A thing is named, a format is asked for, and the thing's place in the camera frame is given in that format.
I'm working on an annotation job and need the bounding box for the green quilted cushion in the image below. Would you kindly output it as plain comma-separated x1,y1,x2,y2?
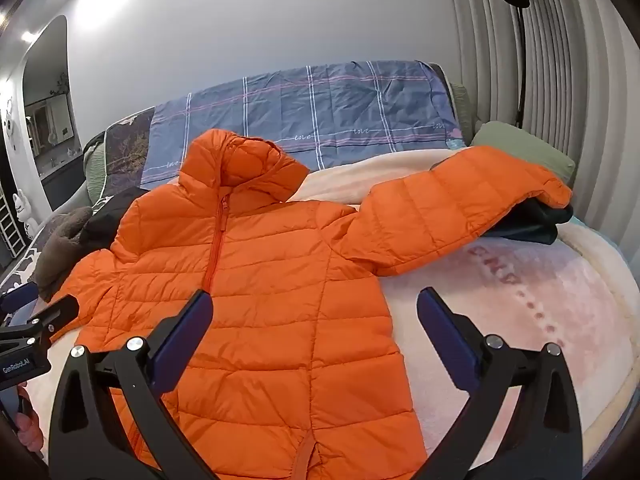
82,132,109,202

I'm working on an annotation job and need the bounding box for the black garment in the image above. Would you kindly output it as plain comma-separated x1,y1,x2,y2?
80,186,151,252

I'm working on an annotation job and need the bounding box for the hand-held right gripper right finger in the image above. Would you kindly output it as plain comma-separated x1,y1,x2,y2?
416,287,599,480

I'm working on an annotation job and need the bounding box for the arched wall mirror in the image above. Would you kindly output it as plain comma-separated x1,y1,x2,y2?
22,15,84,182

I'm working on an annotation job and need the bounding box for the dark green folded garment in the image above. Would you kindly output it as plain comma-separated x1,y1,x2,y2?
482,199,574,247

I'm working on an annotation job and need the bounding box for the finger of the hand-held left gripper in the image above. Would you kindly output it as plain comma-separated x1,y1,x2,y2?
0,281,39,319
25,294,81,345

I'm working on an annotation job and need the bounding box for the dark patterned quilt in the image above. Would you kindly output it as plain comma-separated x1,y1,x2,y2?
102,105,157,199

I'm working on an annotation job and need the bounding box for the blue plaid bed sheet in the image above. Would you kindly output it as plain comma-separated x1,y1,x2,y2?
140,60,463,191

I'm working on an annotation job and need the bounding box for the white cat figurine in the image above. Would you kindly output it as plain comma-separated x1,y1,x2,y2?
12,189,39,239

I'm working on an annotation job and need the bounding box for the grey-brown fleece garment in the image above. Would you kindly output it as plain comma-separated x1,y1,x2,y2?
36,205,94,304

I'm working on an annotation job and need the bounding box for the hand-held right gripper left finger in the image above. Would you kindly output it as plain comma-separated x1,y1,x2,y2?
47,289,216,480

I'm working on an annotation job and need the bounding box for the pink fleece blanket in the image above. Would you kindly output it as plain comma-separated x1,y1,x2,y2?
22,146,640,480

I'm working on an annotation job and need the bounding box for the orange puffer jacket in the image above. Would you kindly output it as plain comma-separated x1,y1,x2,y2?
47,129,574,480

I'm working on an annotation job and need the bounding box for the person's left hand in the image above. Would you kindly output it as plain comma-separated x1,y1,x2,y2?
14,382,47,455

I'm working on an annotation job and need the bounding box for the green pillow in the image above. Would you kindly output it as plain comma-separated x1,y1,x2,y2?
470,120,577,186

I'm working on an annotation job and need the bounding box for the grey pleated curtain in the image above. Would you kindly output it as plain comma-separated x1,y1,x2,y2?
442,0,640,281

